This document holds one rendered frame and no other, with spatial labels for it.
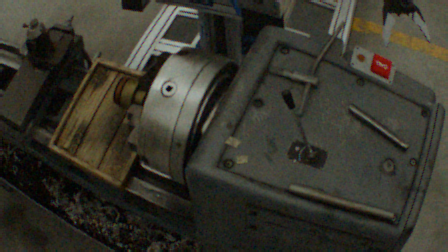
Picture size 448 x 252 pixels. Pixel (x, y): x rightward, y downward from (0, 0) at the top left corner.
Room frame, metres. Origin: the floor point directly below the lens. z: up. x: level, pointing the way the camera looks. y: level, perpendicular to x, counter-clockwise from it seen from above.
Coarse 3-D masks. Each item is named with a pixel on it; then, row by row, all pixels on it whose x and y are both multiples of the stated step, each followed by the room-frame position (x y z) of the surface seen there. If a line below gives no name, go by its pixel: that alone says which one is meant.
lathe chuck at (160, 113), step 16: (192, 48) 1.09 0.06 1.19; (176, 64) 1.01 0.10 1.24; (192, 64) 1.01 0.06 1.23; (160, 80) 0.97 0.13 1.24; (176, 80) 0.97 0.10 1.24; (192, 80) 0.96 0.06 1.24; (160, 96) 0.93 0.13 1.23; (176, 96) 0.93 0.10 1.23; (144, 112) 0.91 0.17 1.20; (160, 112) 0.90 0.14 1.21; (176, 112) 0.89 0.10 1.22; (144, 128) 0.89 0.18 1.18; (160, 128) 0.88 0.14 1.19; (144, 144) 0.87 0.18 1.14; (160, 144) 0.85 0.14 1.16; (160, 160) 0.84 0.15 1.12
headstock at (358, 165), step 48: (288, 48) 1.02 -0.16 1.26; (240, 96) 0.90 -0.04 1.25; (336, 96) 0.88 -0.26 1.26; (384, 96) 0.88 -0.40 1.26; (432, 96) 0.87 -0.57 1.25; (240, 144) 0.78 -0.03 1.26; (288, 144) 0.77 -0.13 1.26; (336, 144) 0.76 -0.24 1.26; (384, 144) 0.74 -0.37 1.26; (432, 144) 0.72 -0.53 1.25; (192, 192) 0.73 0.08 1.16; (240, 192) 0.68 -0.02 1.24; (288, 192) 0.66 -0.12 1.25; (336, 192) 0.64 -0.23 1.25; (384, 192) 0.61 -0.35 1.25; (240, 240) 0.70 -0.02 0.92; (288, 240) 0.62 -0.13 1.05; (336, 240) 0.57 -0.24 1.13; (384, 240) 0.50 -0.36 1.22
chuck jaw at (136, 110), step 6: (132, 102) 1.01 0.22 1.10; (132, 108) 1.00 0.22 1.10; (138, 108) 0.99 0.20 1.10; (132, 114) 0.98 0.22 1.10; (138, 114) 0.98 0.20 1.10; (132, 120) 0.96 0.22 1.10; (138, 120) 0.96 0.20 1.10; (132, 126) 0.95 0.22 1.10; (132, 132) 0.93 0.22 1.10; (132, 138) 0.91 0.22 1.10; (132, 144) 0.90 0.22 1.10; (132, 150) 0.90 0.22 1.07; (144, 156) 0.86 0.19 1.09; (144, 162) 0.87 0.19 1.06
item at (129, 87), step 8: (120, 80) 1.08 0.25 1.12; (128, 80) 1.07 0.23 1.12; (136, 80) 1.07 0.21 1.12; (120, 88) 1.05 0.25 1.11; (128, 88) 1.04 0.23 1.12; (136, 88) 1.04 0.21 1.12; (120, 96) 1.03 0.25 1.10; (128, 96) 1.02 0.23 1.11; (136, 96) 1.03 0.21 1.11; (144, 96) 1.02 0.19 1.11; (120, 104) 1.02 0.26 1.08; (128, 104) 1.01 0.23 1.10
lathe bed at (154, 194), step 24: (0, 48) 1.56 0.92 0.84; (0, 72) 1.43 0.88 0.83; (72, 72) 1.34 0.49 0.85; (72, 96) 1.24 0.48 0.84; (48, 120) 1.15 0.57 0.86; (48, 144) 1.06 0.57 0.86; (72, 168) 1.05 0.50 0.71; (144, 168) 0.96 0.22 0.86; (96, 192) 0.97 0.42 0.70; (120, 192) 0.93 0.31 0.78; (144, 192) 0.88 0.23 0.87; (168, 192) 0.88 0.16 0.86; (144, 216) 0.88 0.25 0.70; (168, 216) 0.85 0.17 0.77; (192, 216) 0.80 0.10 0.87
